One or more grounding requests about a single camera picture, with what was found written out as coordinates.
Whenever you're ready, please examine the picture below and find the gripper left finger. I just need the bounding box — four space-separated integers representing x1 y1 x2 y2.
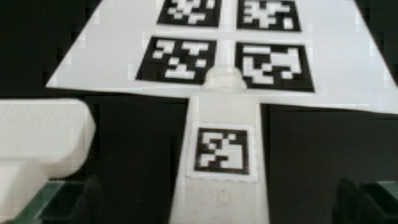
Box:
10 181 88 224

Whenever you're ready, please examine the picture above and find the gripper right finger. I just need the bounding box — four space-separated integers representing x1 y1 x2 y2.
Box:
333 178 398 224

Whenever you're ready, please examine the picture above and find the white chair leg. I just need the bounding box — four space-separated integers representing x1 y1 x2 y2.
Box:
168 66 269 224

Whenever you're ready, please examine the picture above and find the white chair back frame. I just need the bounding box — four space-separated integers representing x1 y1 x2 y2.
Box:
0 99 95 223

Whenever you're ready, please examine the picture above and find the white marker base plate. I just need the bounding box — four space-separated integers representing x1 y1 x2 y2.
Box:
46 0 398 114

